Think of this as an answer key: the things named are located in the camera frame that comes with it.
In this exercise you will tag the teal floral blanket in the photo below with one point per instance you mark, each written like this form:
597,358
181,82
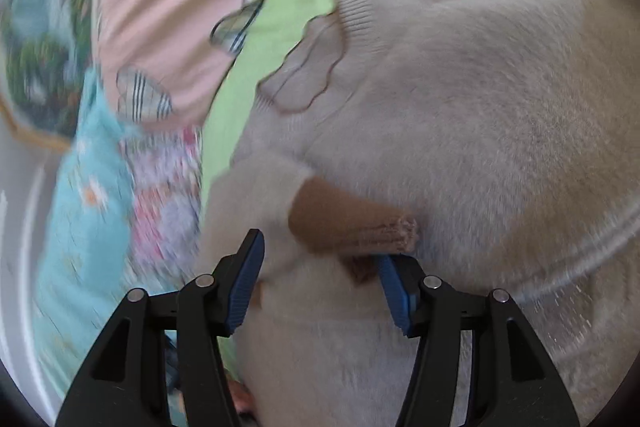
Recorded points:
85,270

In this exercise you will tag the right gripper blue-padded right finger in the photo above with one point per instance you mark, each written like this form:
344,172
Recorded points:
513,381

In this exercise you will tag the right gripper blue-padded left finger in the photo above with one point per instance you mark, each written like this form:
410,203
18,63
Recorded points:
122,381

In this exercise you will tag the framed landscape painting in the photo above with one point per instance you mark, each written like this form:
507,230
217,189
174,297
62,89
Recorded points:
45,52

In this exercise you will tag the purple floral ruffled cloth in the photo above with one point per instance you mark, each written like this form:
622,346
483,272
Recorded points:
166,173

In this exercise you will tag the beige knit sweater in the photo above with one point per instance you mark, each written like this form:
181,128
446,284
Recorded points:
497,141

